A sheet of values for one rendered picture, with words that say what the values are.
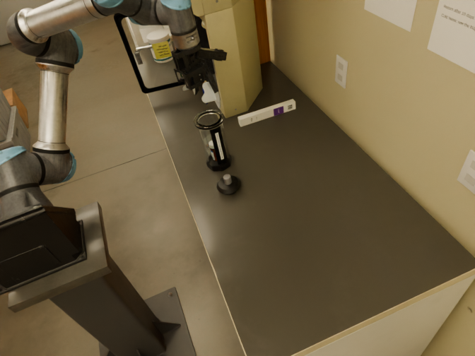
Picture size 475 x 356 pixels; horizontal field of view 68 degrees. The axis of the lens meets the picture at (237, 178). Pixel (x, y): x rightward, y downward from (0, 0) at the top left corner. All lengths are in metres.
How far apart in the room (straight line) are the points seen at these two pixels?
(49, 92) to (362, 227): 1.11
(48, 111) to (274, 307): 0.95
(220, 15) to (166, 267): 1.53
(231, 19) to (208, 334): 1.55
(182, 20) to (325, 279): 0.82
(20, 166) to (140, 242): 1.37
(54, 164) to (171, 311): 1.16
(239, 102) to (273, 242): 0.73
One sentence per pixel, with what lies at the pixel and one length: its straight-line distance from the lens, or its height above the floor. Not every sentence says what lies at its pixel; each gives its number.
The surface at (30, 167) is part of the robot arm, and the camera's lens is 1.29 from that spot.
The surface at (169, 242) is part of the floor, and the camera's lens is 2.42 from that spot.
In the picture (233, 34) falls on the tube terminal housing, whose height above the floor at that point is 1.31.
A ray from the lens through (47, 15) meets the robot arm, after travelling 1.15.
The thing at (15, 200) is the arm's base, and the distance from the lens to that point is 1.24.
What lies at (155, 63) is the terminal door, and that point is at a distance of 1.82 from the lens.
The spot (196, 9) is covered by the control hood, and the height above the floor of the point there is 1.44.
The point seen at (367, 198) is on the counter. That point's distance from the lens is 1.27.
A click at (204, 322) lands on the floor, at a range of 2.10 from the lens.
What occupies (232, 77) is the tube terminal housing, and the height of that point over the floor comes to 1.13.
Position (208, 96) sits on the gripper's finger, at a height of 1.31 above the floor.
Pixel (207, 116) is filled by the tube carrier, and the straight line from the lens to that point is 1.32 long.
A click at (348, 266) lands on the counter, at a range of 1.11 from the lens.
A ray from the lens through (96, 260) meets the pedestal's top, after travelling 1.29.
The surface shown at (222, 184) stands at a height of 0.98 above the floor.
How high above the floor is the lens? 1.89
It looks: 45 degrees down
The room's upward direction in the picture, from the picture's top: 12 degrees counter-clockwise
